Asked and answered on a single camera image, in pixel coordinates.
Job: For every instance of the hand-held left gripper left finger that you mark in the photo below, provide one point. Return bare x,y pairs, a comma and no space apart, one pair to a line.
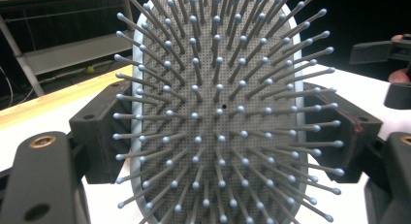
97,136

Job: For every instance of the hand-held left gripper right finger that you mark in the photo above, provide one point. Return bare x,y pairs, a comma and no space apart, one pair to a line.
345,133

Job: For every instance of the light blue hairbrush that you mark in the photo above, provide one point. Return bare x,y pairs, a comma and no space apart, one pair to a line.
219,120

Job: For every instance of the small yellow ball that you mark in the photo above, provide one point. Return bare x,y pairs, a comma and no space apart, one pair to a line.
90,69

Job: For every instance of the white metal desk frame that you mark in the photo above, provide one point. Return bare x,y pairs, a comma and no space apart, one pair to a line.
71,52

